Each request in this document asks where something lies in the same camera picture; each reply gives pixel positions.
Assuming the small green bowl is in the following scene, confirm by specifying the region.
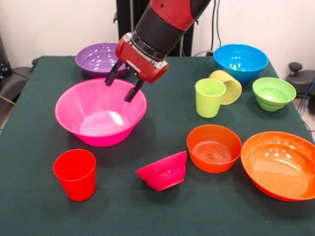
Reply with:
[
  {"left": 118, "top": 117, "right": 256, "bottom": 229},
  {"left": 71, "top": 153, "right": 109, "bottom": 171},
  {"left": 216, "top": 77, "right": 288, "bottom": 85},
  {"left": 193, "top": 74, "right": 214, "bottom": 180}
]
[{"left": 252, "top": 77, "right": 297, "bottom": 112}]

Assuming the small orange bowl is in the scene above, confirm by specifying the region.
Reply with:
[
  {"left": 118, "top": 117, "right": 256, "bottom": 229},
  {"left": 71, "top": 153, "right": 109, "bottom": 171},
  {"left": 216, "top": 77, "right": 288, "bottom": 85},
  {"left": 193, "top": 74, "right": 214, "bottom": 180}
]
[{"left": 187, "top": 124, "right": 243, "bottom": 174}]

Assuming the large magenta bowl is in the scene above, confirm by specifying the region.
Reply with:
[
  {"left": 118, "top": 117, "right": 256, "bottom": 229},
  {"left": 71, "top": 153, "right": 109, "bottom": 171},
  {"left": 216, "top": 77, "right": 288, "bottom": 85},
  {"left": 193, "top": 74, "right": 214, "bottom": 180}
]
[{"left": 54, "top": 78, "right": 148, "bottom": 148}]

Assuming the red cup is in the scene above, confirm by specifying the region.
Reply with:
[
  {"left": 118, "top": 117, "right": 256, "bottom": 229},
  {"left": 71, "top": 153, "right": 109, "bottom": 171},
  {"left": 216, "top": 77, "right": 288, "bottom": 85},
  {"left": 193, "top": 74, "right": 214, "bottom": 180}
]
[{"left": 53, "top": 148, "right": 96, "bottom": 202}]

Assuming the yellow cup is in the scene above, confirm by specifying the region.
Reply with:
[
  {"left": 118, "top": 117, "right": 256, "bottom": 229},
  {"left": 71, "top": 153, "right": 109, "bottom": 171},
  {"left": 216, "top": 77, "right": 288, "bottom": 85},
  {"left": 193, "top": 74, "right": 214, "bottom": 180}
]
[{"left": 209, "top": 69, "right": 243, "bottom": 106}]

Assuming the black wall cable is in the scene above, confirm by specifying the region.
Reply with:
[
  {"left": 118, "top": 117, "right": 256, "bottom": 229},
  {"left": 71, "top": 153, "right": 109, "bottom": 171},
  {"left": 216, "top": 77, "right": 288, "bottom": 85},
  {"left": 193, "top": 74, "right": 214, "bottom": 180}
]
[{"left": 211, "top": 0, "right": 222, "bottom": 54}]

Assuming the purple bowl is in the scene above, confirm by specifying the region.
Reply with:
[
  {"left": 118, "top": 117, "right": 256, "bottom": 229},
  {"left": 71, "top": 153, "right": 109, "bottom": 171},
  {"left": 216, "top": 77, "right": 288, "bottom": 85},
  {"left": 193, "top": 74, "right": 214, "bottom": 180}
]
[{"left": 75, "top": 42, "right": 127, "bottom": 79}]

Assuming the blue bowl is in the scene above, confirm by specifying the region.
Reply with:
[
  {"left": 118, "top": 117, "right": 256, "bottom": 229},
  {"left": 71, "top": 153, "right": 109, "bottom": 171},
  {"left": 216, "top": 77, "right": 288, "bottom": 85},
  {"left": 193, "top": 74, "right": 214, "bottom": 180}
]
[{"left": 213, "top": 43, "right": 269, "bottom": 85}]

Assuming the blue cable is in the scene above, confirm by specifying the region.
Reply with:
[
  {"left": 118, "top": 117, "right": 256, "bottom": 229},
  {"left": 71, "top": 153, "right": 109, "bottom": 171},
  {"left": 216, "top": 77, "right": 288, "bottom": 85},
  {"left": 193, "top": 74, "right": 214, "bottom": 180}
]
[{"left": 297, "top": 78, "right": 315, "bottom": 116}]

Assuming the large orange bowl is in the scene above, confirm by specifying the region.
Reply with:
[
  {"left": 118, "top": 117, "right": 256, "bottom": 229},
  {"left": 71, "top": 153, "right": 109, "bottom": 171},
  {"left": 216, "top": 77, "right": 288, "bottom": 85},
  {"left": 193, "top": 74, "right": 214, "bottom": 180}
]
[{"left": 240, "top": 131, "right": 315, "bottom": 202}]

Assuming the small crimson pink bowl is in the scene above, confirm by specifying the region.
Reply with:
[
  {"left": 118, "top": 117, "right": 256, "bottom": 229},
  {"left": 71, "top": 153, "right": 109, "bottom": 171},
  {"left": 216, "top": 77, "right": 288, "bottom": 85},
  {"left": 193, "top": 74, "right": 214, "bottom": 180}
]
[{"left": 135, "top": 150, "right": 188, "bottom": 192}]

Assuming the lime green cup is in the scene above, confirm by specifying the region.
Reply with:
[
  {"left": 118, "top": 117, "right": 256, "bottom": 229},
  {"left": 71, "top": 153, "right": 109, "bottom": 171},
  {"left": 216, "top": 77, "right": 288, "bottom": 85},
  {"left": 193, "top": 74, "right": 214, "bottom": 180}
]
[{"left": 195, "top": 78, "right": 227, "bottom": 118}]

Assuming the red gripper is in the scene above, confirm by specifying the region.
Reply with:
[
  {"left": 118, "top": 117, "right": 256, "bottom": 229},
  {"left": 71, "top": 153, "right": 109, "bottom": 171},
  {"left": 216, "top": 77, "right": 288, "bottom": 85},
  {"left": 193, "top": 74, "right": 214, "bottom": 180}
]
[{"left": 104, "top": 31, "right": 170, "bottom": 103}]

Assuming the black robot column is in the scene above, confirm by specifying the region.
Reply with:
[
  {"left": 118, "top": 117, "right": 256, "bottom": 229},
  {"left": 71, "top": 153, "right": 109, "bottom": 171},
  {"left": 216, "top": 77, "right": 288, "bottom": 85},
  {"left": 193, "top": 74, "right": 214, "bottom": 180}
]
[{"left": 115, "top": 0, "right": 197, "bottom": 57}]

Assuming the dark green tablecloth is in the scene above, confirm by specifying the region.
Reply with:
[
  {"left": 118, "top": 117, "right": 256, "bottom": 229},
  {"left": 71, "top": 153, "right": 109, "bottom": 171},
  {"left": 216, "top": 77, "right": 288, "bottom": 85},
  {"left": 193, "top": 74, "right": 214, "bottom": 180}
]
[{"left": 0, "top": 56, "right": 315, "bottom": 236}]

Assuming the black equipment box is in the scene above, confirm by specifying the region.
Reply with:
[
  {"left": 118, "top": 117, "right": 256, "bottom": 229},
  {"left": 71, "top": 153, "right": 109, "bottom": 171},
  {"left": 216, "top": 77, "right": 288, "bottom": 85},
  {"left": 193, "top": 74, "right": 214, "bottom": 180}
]
[{"left": 0, "top": 34, "right": 12, "bottom": 82}]

